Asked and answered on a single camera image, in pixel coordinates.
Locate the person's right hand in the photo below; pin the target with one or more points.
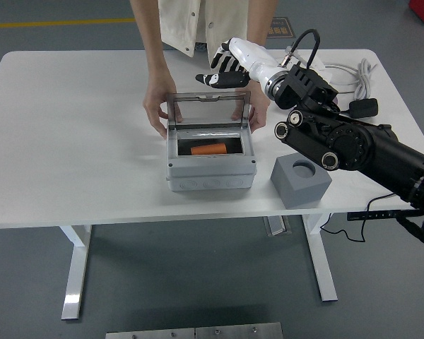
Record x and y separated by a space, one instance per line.
157 99

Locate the person's left hand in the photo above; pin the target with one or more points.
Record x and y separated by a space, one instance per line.
260 111

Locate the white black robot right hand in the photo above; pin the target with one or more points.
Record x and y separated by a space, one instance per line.
251 56

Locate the transparent hinged box lid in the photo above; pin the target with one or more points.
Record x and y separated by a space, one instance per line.
208 96

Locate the orange cylindrical battery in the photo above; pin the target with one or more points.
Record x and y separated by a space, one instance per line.
208 149

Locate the grey plastic junction box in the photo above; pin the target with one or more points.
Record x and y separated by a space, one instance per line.
208 173

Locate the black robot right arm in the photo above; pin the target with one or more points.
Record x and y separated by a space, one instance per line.
357 144

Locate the person's right forearm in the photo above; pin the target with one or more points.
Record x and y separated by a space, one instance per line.
152 46

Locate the metal floor socket box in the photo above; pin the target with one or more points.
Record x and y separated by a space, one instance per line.
277 225

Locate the brown floor sign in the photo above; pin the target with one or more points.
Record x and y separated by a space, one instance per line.
281 30

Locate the small white rounded adapter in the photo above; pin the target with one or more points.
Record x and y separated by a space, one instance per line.
318 65

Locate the person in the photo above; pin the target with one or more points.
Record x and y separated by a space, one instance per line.
183 21

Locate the grey block with round hole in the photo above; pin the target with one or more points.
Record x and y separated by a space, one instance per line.
297 190

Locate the black plug adapter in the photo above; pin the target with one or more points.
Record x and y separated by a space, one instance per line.
365 107

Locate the black table control panel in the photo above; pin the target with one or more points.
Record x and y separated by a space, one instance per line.
374 215

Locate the white table leg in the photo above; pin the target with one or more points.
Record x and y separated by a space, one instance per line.
325 275
76 275

